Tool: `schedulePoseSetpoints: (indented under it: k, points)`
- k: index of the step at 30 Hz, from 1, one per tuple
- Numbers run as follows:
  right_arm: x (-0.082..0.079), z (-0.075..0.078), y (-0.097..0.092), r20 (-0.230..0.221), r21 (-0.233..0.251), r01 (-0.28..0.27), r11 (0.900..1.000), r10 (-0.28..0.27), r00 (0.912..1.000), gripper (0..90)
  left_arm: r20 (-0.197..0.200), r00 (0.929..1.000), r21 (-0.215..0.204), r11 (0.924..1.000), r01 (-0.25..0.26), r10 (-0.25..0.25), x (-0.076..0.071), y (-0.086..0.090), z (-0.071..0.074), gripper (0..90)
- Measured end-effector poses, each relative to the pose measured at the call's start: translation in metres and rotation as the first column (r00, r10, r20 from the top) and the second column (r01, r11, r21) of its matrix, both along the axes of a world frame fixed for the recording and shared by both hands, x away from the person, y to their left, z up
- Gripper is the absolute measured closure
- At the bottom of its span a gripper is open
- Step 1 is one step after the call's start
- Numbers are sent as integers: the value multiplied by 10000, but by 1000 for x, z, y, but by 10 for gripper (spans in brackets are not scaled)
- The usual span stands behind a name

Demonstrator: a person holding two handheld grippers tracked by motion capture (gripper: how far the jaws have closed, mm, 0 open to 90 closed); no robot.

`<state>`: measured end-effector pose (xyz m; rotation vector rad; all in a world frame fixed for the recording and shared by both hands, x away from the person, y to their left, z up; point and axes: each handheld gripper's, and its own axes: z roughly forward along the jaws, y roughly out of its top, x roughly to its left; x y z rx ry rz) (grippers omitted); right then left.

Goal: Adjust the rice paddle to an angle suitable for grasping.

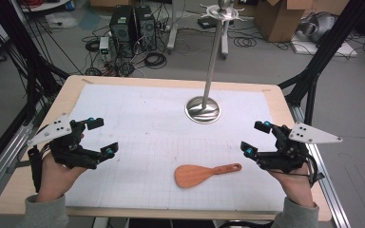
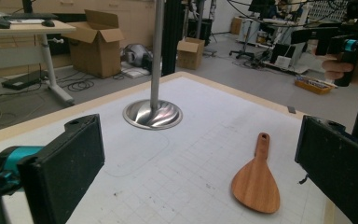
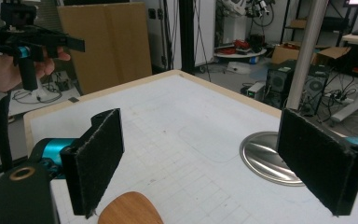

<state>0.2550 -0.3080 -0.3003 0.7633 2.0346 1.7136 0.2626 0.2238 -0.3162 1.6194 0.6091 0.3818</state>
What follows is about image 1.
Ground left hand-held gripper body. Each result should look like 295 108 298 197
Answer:
27 113 105 170

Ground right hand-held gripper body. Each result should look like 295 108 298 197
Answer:
255 122 344 175

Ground wooden rice spatula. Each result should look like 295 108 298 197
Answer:
174 162 242 189

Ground metal utensil stand with hooks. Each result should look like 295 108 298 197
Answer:
184 0 245 125

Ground person's right hand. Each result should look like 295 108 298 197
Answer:
267 166 317 208

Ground person's left hand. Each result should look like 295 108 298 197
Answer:
37 154 88 203

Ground white grid paper mat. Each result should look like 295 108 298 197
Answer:
65 84 287 213

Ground small white power box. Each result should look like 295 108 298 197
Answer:
99 36 110 62

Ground white stand leg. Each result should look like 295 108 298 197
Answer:
166 0 179 53
220 21 230 60

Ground black computer tower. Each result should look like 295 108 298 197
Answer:
108 5 137 59
135 5 158 52

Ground white flat board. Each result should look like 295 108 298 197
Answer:
290 33 359 59

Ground large open cardboard box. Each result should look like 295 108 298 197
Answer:
254 0 316 44

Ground grey bag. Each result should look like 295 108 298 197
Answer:
298 11 339 44

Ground flat black device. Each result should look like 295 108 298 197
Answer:
197 16 235 30

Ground white round table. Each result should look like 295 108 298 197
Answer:
20 0 71 13

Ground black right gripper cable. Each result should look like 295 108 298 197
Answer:
304 153 326 188

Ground black left gripper strap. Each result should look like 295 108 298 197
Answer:
28 146 45 194

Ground aluminium rail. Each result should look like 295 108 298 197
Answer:
289 104 352 228
0 122 36 208

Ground black frame struts with cables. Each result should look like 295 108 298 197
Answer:
0 0 72 126

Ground thin coiled black cable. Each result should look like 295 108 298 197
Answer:
233 36 258 48

